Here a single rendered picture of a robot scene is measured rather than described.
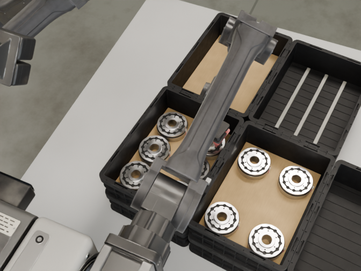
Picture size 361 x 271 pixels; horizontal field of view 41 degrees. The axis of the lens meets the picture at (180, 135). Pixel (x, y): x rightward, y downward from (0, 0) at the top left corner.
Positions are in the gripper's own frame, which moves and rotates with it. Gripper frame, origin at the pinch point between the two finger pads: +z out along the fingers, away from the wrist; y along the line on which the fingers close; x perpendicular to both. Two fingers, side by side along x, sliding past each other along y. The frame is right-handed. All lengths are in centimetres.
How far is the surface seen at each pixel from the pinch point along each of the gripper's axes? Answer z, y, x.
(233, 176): 4.1, -12.6, 4.7
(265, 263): -5.5, -35.8, 27.0
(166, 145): 1.3, 10.7, 9.2
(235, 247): -5.6, -26.8, 27.9
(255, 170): 0.8, -17.7, 0.5
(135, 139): -1.6, 19.0, 14.3
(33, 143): 88, 107, 7
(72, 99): 87, 110, -28
